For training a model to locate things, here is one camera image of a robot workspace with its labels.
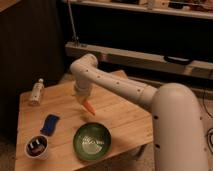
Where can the wooden table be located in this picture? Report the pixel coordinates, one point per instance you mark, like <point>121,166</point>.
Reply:
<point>129,125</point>

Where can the green ceramic bowl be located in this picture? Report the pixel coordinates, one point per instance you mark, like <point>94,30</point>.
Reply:
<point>91,141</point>

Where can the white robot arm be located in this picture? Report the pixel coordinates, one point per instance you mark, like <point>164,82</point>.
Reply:
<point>178,132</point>

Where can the clear plastic bottle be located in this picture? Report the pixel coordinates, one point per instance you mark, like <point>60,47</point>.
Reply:
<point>36,93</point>

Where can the metal stand pole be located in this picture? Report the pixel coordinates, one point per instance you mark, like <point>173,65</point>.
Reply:
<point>75,36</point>

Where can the orange pepper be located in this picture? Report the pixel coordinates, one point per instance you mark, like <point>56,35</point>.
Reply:
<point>88,107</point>

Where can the black handle on shelf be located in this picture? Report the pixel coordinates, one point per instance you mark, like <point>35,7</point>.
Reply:
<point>177,61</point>

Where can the upper wooden shelf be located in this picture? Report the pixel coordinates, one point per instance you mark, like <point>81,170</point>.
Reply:
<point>150,8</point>

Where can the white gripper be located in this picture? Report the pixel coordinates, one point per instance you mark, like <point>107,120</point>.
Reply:
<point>81,95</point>

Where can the blue sponge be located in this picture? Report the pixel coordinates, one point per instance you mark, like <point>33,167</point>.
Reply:
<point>49,125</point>

